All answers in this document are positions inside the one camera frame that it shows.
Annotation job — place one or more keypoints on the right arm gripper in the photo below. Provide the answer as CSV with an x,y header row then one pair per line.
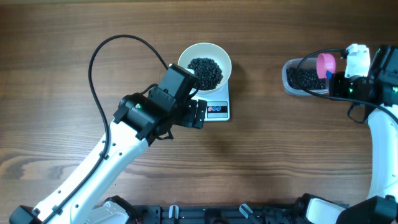
x,y
337,84

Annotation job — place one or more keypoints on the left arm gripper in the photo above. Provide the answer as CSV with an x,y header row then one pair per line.
x,y
195,113

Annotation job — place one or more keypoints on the pink scoop blue handle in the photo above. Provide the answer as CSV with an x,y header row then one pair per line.
x,y
326,66

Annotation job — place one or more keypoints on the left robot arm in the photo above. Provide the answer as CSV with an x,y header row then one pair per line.
x,y
140,119

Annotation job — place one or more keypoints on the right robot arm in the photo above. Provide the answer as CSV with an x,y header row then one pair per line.
x,y
381,117

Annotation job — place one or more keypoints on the black beans in bowl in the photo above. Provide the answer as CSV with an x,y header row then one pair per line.
x,y
208,73

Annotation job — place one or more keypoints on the white digital kitchen scale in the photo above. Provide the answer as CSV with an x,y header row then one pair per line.
x,y
218,106

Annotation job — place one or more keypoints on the white round bowl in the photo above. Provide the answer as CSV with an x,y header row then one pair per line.
x,y
212,51

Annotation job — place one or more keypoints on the clear plastic bean container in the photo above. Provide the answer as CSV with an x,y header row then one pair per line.
x,y
308,64

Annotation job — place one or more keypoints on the black beans pile in container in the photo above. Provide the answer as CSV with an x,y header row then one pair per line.
x,y
308,78

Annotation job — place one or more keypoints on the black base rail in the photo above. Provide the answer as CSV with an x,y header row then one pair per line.
x,y
111,212

